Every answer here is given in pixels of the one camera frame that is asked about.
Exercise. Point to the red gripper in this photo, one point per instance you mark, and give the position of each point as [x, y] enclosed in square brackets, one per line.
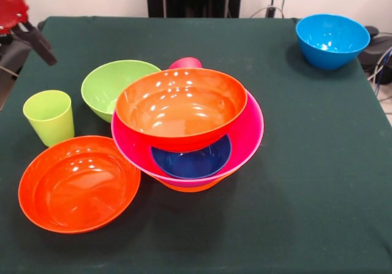
[12, 9]

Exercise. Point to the light green cup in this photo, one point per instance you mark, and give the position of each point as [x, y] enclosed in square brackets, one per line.
[49, 120]

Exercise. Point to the red-orange bowl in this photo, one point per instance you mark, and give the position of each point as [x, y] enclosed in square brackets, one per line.
[180, 114]
[79, 185]

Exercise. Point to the small dark blue bowl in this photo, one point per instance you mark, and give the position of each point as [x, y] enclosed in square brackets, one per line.
[193, 163]

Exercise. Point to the large orange bowl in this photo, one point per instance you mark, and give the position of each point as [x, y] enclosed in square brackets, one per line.
[190, 188]

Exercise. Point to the large pink bowl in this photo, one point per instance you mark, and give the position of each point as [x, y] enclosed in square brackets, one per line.
[248, 127]

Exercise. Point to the light blue bowl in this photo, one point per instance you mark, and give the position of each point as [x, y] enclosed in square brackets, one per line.
[332, 41]

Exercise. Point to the black equipment box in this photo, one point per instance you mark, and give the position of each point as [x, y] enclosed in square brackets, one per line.
[3, 38]

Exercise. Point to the green bowl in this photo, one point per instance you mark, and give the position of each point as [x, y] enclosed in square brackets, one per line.
[104, 87]

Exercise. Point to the raspberry red cup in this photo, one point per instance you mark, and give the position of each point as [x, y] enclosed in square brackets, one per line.
[183, 63]

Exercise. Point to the dark green table cloth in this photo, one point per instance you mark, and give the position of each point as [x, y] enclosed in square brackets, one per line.
[306, 194]

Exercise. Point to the black pedestal foot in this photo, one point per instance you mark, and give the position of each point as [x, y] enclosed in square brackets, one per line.
[9, 56]
[378, 47]

